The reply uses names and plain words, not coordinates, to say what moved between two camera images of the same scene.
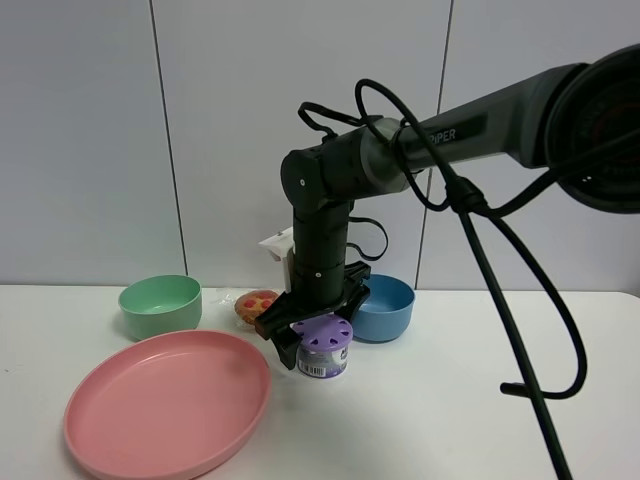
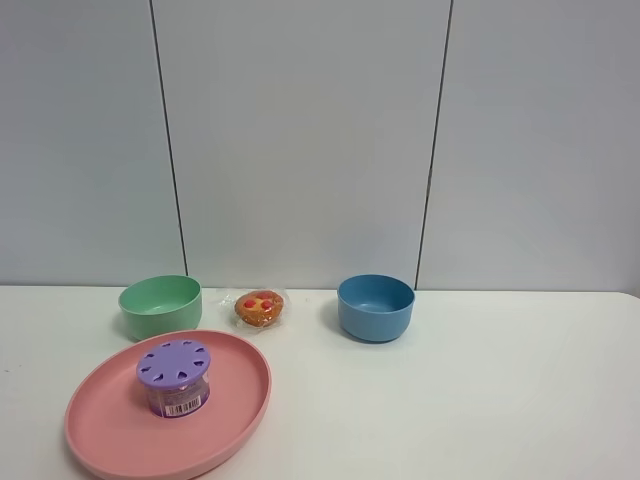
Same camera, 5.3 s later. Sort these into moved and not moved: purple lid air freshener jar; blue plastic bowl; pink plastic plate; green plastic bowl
Moved: purple lid air freshener jar
Not moved: pink plastic plate; blue plastic bowl; green plastic bowl
